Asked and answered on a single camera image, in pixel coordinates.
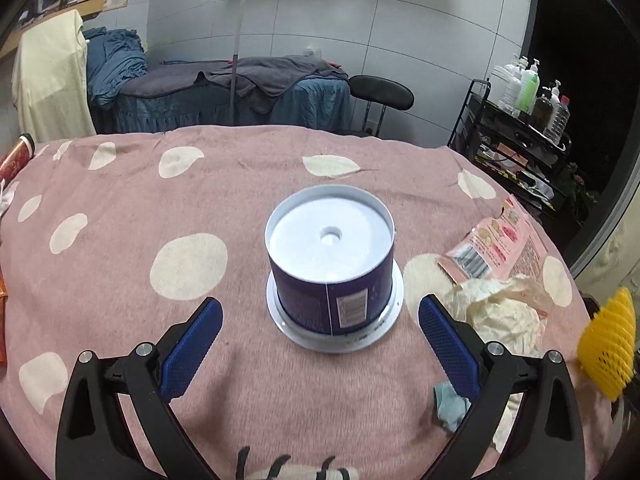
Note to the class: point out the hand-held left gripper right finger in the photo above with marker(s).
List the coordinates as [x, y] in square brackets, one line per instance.
[450, 350]

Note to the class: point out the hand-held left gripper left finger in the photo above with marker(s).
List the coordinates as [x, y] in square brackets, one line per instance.
[192, 345]

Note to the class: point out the purple cylindrical container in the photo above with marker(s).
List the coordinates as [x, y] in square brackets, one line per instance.
[310, 300]

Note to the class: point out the blue-grey cloth scrap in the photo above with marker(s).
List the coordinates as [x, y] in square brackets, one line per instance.
[450, 407]

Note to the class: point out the pink printed wrapper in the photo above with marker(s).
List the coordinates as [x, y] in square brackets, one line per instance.
[472, 255]

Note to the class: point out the pink flat packet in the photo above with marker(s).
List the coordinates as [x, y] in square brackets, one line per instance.
[525, 245]

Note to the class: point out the yellow foam fruit net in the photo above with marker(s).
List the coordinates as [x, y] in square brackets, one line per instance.
[610, 345]

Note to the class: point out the pink polka dot blanket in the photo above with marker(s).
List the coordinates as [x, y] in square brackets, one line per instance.
[200, 185]

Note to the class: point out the glass sliding door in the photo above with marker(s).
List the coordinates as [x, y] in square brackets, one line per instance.
[607, 245]

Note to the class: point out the black trolley cart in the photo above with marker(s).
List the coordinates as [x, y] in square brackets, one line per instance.
[505, 160]

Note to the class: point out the potted plant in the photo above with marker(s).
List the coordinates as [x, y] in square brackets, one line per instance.
[580, 190]

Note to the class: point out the dark brown bottle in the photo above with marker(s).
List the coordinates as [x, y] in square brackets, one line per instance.
[541, 110]

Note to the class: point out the black round stool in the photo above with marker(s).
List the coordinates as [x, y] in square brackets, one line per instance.
[382, 92]

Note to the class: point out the massage bed with blue skirt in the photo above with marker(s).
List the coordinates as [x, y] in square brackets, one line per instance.
[310, 105]

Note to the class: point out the white jar bottle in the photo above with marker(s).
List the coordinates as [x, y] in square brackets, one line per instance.
[497, 85]

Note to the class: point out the grey blanket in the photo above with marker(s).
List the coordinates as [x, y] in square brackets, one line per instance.
[260, 72]

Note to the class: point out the blue cloth pile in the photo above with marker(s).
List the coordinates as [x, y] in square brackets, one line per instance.
[112, 65]

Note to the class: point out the white arched floor lamp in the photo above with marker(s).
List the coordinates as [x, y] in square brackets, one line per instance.
[239, 50]

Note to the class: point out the cream towel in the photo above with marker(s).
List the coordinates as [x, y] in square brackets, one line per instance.
[50, 80]

